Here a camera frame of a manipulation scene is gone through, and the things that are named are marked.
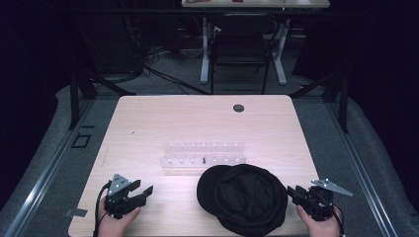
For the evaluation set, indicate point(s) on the person's right hand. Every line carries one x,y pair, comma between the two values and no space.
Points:
321,227

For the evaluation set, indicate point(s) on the dark round table grommet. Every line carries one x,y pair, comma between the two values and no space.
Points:
238,108

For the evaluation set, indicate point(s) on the short black tape strip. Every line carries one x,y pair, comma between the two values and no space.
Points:
88,126

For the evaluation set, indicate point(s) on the person's left hand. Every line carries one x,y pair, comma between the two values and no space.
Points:
113,226

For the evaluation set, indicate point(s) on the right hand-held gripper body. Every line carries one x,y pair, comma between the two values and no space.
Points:
321,203

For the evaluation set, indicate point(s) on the black cap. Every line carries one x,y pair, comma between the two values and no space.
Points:
242,200

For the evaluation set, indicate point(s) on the clear acrylic rack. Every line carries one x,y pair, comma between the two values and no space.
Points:
202,154

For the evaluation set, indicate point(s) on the black chair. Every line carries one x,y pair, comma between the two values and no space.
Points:
240,46

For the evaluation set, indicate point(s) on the black metal stand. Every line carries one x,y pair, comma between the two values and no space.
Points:
342,98
75,95

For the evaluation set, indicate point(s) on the aluminium floor rail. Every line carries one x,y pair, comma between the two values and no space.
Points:
359,171
42,177

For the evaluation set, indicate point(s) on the black tape square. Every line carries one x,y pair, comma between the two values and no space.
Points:
75,141

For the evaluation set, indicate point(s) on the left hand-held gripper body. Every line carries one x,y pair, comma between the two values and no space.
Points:
116,197

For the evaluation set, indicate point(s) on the grey tape piece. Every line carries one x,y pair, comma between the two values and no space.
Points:
75,212

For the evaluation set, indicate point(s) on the white-legged desk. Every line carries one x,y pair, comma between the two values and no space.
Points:
257,4

